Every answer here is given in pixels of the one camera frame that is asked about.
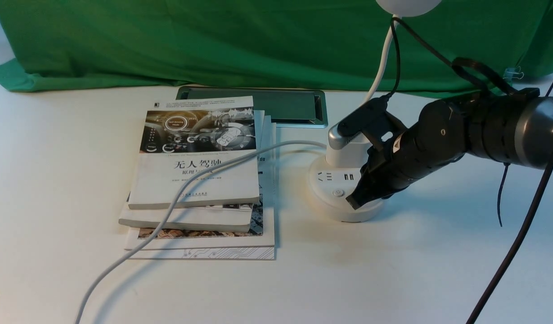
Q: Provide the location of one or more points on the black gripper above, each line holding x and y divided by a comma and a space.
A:
401, 156

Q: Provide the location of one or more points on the white desk lamp with sockets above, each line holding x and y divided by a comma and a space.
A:
333, 177

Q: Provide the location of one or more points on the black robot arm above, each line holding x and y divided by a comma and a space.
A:
514, 129

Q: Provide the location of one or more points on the bottom book with circuit pattern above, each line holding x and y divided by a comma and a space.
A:
209, 219

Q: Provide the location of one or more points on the top book with car cover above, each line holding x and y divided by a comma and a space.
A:
184, 149

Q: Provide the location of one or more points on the silver binder clip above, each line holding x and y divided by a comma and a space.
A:
513, 73

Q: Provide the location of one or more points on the green backdrop cloth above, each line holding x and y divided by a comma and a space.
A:
318, 44

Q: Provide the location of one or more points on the metal desk cable box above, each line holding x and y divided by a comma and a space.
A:
288, 108

